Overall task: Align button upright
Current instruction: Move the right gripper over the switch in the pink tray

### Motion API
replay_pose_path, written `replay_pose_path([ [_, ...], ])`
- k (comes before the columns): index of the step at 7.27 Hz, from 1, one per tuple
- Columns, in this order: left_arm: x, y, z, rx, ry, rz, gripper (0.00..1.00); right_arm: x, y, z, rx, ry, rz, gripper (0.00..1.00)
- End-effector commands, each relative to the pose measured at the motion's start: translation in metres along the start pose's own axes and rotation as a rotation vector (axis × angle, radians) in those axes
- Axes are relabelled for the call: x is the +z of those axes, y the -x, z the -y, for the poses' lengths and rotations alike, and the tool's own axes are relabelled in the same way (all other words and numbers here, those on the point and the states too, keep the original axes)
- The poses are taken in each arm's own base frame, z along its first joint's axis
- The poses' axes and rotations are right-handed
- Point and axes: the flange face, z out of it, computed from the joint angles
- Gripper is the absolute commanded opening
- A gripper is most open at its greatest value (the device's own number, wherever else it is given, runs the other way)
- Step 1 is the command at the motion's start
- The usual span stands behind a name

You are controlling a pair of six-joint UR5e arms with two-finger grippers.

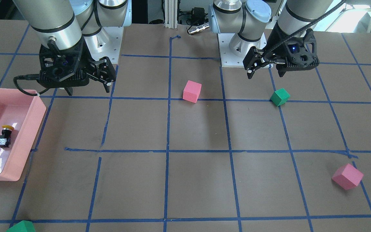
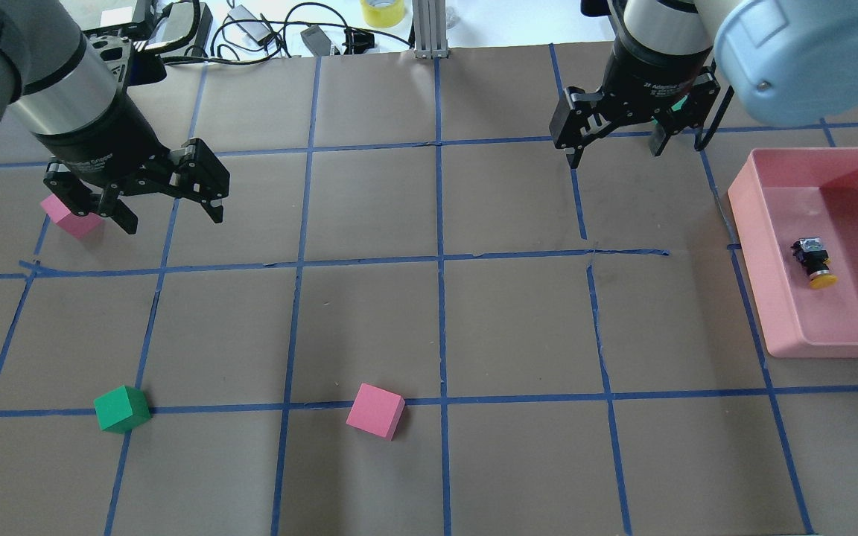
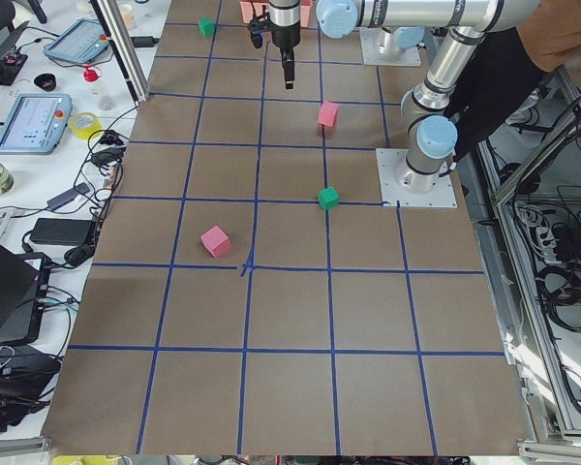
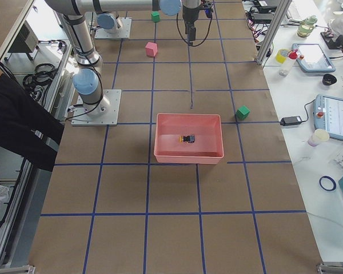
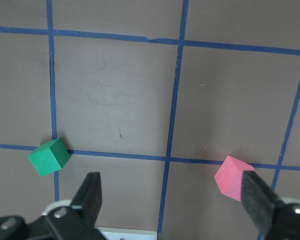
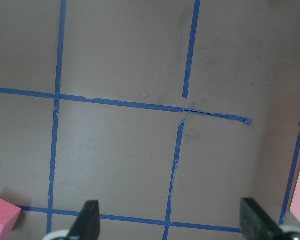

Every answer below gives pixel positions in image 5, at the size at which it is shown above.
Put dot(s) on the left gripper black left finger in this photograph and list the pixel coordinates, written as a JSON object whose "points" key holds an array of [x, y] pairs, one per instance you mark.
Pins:
{"points": [[87, 201]]}

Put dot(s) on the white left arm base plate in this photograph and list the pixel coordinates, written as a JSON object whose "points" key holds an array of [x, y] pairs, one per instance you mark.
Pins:
{"points": [[127, 234]]}

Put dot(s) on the pink foam cube centre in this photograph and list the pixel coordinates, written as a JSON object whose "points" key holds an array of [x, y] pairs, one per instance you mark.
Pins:
{"points": [[229, 177]]}

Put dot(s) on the green foam cube near base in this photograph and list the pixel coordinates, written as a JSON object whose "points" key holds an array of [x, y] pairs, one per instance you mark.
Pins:
{"points": [[49, 157]]}

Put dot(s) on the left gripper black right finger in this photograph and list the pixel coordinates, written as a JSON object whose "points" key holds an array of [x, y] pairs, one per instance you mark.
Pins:
{"points": [[259, 201]]}

